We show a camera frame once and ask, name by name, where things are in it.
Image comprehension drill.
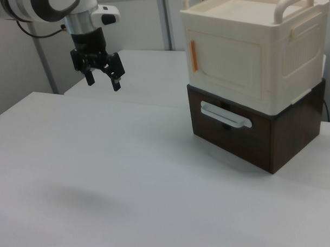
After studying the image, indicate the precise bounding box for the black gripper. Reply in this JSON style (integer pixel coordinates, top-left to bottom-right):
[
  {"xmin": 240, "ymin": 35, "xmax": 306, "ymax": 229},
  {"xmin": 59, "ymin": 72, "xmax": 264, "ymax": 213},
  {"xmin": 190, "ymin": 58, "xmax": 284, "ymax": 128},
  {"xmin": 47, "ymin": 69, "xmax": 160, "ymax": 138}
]
[{"xmin": 69, "ymin": 27, "xmax": 126, "ymax": 94}]

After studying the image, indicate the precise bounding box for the orange door handle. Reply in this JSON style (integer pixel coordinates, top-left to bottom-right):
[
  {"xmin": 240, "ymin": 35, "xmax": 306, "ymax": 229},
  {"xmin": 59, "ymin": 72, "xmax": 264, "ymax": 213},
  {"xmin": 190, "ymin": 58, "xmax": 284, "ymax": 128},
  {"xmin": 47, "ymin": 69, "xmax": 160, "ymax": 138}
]
[{"xmin": 189, "ymin": 40, "xmax": 199, "ymax": 73}]

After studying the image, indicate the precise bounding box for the cream cabinet door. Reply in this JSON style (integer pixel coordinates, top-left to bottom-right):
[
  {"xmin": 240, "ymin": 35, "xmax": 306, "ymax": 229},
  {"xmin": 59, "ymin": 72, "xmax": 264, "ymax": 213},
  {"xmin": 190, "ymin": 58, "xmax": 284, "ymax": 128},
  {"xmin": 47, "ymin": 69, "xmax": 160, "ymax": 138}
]
[{"xmin": 187, "ymin": 26, "xmax": 264, "ymax": 105}]

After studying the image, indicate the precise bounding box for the cream plastic cabinet body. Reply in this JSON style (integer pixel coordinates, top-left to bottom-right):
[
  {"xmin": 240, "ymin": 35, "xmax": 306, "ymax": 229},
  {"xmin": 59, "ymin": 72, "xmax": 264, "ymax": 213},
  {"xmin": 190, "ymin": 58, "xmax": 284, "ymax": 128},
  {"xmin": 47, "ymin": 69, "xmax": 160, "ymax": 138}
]
[{"xmin": 179, "ymin": 0, "xmax": 330, "ymax": 119}]

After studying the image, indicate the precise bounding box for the dark brown wooden drawer box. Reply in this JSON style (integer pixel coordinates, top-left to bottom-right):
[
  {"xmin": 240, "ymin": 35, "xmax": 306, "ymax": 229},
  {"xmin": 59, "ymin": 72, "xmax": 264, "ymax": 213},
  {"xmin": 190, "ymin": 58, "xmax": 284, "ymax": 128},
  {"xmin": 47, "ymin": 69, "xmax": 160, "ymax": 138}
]
[{"xmin": 185, "ymin": 78, "xmax": 330, "ymax": 179}]

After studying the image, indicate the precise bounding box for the upright grey partition post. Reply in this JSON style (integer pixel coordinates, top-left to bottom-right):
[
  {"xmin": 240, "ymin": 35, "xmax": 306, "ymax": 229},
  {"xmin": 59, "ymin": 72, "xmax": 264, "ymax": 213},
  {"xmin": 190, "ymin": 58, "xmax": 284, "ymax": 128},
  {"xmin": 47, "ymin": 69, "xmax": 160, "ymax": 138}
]
[{"xmin": 156, "ymin": 0, "xmax": 177, "ymax": 52}]

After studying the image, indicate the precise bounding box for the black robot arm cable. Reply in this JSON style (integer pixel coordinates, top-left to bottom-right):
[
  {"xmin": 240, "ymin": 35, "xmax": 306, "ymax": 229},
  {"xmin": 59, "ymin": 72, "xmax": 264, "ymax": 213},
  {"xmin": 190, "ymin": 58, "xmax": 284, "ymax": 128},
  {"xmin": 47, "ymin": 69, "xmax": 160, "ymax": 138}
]
[{"xmin": 14, "ymin": 17, "xmax": 68, "ymax": 41}]

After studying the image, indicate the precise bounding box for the black cable behind drawer box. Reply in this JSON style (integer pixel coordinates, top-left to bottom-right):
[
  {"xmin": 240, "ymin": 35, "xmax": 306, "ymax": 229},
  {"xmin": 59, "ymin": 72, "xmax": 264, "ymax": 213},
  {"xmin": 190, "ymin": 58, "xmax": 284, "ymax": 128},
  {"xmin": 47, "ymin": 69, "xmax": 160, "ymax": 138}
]
[{"xmin": 322, "ymin": 99, "xmax": 330, "ymax": 122}]

